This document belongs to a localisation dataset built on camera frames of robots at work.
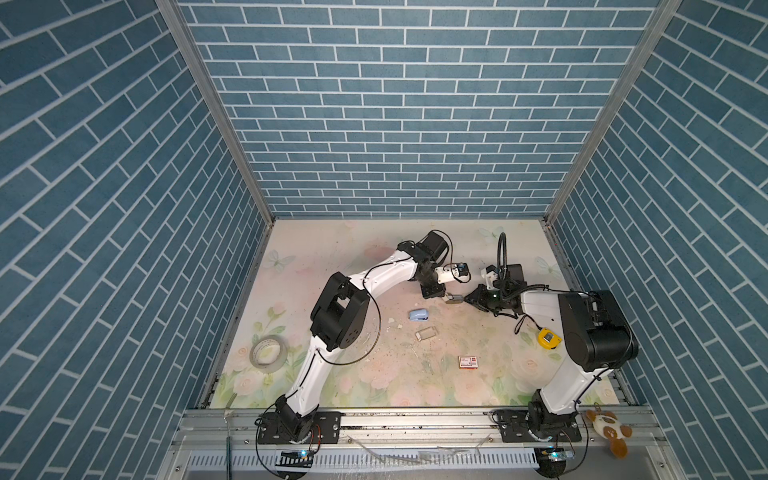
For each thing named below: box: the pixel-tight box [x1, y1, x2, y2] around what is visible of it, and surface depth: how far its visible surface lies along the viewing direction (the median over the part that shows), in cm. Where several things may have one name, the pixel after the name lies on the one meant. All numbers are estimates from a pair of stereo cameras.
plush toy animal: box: [586, 409, 633, 459], surface depth 72 cm
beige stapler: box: [445, 292, 464, 304], surface depth 98 cm
